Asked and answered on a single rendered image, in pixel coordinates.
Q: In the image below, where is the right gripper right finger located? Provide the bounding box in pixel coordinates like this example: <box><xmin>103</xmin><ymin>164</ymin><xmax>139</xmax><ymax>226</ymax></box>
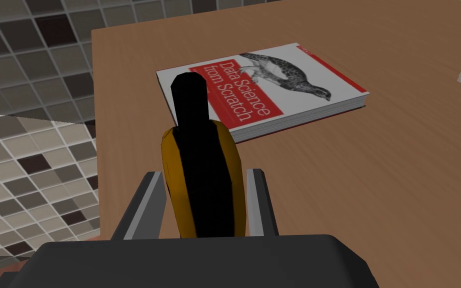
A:
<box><xmin>245</xmin><ymin>168</ymin><xmax>280</xmax><ymax>238</ymax></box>

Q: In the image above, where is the brown wooden table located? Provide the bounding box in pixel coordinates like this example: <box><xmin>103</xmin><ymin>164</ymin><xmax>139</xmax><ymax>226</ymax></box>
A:
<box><xmin>90</xmin><ymin>0</ymin><xmax>461</xmax><ymax>288</ymax></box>

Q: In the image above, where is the black and yellow bottle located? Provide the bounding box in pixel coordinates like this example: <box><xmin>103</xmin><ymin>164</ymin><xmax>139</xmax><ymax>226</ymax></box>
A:
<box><xmin>160</xmin><ymin>71</ymin><xmax>247</xmax><ymax>240</ymax></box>

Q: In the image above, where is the white and red book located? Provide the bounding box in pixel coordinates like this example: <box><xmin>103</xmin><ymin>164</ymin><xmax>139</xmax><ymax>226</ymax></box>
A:
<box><xmin>155</xmin><ymin>42</ymin><xmax>371</xmax><ymax>144</ymax></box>

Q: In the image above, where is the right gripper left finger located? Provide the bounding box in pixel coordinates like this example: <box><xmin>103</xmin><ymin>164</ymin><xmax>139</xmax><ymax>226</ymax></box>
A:
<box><xmin>110</xmin><ymin>171</ymin><xmax>168</xmax><ymax>241</ymax></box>

